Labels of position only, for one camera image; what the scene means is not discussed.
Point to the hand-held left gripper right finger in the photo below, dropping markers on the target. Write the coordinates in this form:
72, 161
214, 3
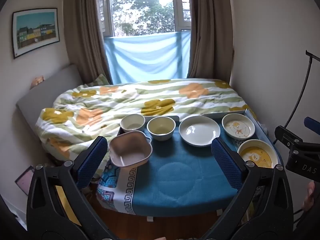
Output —
226, 163

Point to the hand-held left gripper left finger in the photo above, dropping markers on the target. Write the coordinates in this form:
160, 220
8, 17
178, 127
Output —
92, 160

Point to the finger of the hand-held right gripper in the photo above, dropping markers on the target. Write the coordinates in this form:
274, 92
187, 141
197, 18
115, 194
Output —
312, 124
287, 136

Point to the yellow duck print plate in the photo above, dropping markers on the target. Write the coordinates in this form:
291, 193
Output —
257, 155

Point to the white duck print plate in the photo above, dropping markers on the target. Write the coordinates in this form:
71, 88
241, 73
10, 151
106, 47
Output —
238, 129

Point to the pink square bowl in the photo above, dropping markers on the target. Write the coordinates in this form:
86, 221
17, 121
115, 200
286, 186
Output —
130, 150

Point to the plain white plate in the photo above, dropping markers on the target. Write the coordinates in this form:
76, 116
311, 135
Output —
199, 133

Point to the person's right forearm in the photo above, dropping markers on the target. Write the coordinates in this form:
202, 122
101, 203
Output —
310, 223

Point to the person's right hand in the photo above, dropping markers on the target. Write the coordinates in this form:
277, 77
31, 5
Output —
309, 197

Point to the pale blue underlay sheet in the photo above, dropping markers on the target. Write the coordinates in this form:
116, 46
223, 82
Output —
261, 127

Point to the teal patterned tablecloth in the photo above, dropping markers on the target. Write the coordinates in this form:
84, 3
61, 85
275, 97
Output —
175, 175

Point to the white round bowl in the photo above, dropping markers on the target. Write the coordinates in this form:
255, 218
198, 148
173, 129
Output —
132, 123

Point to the floral duvet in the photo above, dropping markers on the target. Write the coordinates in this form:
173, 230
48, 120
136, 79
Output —
120, 102

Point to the pink framed board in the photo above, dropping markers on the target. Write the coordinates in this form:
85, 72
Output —
25, 180

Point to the cream round bowl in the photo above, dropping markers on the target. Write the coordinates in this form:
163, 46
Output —
161, 128

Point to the green striped pillow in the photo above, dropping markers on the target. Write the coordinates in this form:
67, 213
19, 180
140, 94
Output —
101, 80

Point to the grey headboard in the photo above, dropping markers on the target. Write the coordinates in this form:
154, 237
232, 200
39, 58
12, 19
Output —
50, 90

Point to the orange plush toy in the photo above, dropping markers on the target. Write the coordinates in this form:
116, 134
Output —
37, 80

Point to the blue window cloth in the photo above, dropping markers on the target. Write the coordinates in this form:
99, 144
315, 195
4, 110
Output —
147, 57

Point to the window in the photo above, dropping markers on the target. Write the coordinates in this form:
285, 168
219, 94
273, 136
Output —
142, 7

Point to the framed wall picture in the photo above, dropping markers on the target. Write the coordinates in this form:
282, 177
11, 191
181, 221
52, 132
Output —
35, 31

